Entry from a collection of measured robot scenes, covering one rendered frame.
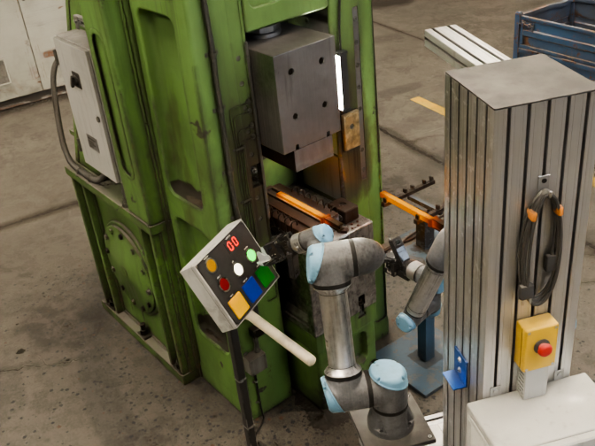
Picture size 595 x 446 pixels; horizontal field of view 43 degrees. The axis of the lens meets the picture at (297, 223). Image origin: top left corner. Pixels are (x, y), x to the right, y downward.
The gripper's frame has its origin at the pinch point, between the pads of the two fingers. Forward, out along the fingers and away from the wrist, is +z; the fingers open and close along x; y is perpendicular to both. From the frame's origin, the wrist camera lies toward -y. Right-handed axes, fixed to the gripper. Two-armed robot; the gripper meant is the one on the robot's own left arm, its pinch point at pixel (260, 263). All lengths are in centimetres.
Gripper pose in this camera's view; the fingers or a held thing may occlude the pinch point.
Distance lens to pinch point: 290.1
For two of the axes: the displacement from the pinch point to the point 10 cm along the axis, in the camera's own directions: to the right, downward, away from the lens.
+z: -7.3, 2.9, 6.2
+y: -5.3, -8.2, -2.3
